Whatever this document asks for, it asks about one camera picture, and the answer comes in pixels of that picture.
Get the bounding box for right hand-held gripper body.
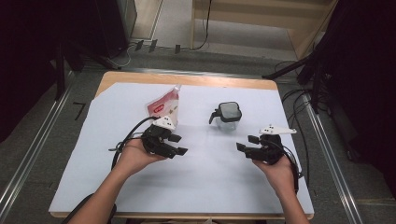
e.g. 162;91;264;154
258;124;298;166

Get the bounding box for red white spouted pouch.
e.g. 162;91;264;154
145;84;182;129

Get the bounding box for dark cabinet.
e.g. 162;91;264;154
92;0;138;59

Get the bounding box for black hanging cable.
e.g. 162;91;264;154
191;0;213;51

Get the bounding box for clear jar with black lid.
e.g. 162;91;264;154
208;101;244;132

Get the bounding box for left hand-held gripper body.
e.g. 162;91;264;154
140;115;177;157

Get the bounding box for person's right hand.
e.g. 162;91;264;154
252;158;297;197

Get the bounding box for wooden table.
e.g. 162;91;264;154
49;70;315;220

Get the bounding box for right hand-held gripper cable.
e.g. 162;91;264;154
274;141;304;194

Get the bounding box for metal floor rail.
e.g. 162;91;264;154
302;92;364;224
0;73;74;216

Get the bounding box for black metal stand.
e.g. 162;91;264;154
262;50;332;115
53;39;123;101

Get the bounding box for white floor cable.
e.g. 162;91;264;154
106;42;138;70

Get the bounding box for black floor cables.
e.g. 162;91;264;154
274;60;314;188

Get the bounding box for light wooden frame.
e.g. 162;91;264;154
190;0;340;61

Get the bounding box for black curtain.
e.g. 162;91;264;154
0;0;98;144
311;0;396;200

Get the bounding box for person's left hand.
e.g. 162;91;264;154
113;139;166;180

